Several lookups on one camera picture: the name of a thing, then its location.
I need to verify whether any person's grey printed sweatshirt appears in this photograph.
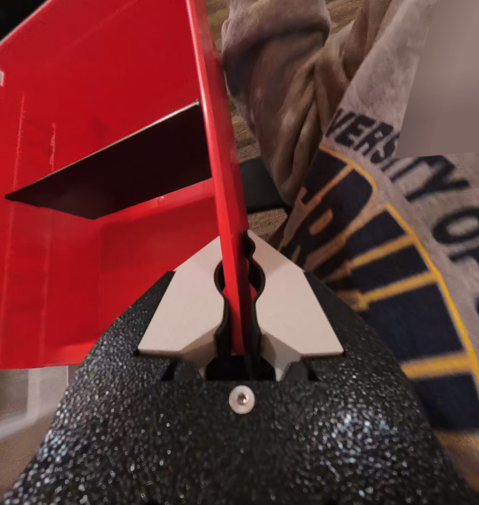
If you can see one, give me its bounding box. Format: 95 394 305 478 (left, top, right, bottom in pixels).
279 0 479 498

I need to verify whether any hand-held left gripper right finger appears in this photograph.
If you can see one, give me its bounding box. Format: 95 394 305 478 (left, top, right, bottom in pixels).
243 230 344 380

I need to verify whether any red plastic bin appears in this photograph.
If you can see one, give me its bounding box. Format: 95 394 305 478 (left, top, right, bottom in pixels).
0 0 251 371

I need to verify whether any clear plastic bin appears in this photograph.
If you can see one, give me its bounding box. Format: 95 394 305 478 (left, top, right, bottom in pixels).
0 365 78 446

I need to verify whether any black office chair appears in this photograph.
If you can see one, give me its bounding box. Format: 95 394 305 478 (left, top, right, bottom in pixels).
237 158 289 214

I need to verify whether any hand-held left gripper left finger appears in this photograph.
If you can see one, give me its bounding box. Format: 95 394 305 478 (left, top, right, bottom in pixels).
137 236 230 371

